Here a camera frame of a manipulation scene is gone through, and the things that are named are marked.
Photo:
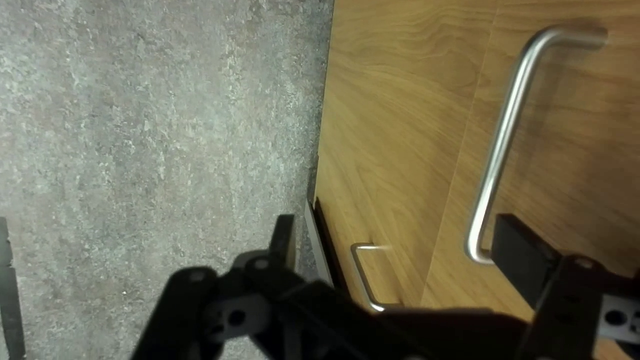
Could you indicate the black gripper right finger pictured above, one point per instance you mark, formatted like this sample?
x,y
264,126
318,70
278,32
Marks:
x,y
543,276

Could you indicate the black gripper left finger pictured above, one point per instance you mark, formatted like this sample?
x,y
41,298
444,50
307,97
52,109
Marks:
x,y
281,249

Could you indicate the wooden front white drawer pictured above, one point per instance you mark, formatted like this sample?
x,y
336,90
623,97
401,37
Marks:
x,y
572,173

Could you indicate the silver drawer handle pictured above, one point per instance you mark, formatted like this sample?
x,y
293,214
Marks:
x,y
586,37

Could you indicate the lower wooden drawer front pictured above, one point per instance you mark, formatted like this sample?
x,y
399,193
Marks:
x,y
399,92

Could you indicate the small silver lower handle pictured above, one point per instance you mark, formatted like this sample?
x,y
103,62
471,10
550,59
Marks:
x,y
368,294

